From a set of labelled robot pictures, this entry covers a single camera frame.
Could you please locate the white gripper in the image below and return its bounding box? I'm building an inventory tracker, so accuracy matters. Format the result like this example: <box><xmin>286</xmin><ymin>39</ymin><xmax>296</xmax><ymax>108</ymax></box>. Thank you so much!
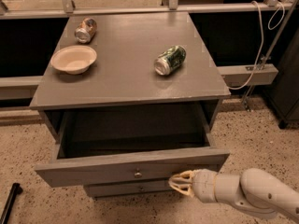
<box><xmin>169</xmin><ymin>169</ymin><xmax>217</xmax><ymax>203</ymax></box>

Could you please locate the grey top drawer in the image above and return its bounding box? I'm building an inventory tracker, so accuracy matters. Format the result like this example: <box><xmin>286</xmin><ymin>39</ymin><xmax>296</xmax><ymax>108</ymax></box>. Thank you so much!
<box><xmin>36</xmin><ymin>103</ymin><xmax>229</xmax><ymax>187</ymax></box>

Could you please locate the grey drawer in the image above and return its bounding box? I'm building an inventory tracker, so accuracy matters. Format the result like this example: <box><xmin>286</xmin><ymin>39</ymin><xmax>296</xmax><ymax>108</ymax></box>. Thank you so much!
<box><xmin>83</xmin><ymin>179</ymin><xmax>171</xmax><ymax>198</ymax></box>
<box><xmin>36</xmin><ymin>103</ymin><xmax>229</xmax><ymax>187</ymax></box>

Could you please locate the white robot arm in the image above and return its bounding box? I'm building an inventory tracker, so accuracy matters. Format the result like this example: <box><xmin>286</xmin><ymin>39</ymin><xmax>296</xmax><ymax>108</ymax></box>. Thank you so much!
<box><xmin>168</xmin><ymin>168</ymin><xmax>299</xmax><ymax>224</ymax></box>

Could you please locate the grey lower drawer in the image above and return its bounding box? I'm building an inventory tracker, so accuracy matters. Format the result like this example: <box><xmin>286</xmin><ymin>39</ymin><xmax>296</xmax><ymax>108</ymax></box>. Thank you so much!
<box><xmin>83</xmin><ymin>179</ymin><xmax>171</xmax><ymax>198</ymax></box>

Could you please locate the metal top drawer knob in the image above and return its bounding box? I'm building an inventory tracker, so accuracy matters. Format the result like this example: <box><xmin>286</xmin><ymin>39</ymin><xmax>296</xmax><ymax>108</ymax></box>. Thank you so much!
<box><xmin>134</xmin><ymin>169</ymin><xmax>143</xmax><ymax>178</ymax></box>

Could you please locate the grey wooden nightstand cabinet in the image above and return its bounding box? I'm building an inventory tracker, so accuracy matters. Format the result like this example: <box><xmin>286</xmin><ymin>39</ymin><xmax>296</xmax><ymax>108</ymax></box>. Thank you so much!
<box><xmin>30</xmin><ymin>12</ymin><xmax>230</xmax><ymax>197</ymax></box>

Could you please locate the green soda can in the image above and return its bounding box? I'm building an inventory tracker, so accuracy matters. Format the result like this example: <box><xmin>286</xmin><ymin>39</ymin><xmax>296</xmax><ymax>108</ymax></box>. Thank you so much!
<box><xmin>154</xmin><ymin>45</ymin><xmax>187</xmax><ymax>76</ymax></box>

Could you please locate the dark cabinet on wheels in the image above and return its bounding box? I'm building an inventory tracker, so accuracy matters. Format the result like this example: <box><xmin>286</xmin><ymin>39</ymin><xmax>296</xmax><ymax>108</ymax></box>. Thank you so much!
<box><xmin>263</xmin><ymin>29</ymin><xmax>299</xmax><ymax>129</ymax></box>

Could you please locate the white paper bowl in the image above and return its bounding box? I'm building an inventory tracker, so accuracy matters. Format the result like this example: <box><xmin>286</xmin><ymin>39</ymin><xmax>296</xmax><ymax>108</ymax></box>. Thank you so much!
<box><xmin>50</xmin><ymin>45</ymin><xmax>97</xmax><ymax>75</ymax></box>

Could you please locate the black bar on floor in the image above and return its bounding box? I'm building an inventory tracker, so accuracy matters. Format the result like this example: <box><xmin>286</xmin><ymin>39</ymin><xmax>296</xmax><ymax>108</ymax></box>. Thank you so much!
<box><xmin>0</xmin><ymin>183</ymin><xmax>23</xmax><ymax>224</ymax></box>

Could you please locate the brown soda can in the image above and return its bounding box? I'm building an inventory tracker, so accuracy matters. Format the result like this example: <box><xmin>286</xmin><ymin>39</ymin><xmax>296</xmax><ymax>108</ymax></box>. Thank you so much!
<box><xmin>75</xmin><ymin>18</ymin><xmax>97</xmax><ymax>44</ymax></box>

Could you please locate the white cable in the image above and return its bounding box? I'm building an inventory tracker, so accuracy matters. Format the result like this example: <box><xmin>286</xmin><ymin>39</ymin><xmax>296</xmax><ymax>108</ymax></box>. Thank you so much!
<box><xmin>226</xmin><ymin>0</ymin><xmax>286</xmax><ymax>91</ymax></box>

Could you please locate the grey metal railing frame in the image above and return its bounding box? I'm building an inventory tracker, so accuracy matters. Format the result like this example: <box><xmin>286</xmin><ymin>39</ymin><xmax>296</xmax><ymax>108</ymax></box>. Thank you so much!
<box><xmin>0</xmin><ymin>0</ymin><xmax>299</xmax><ymax>101</ymax></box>

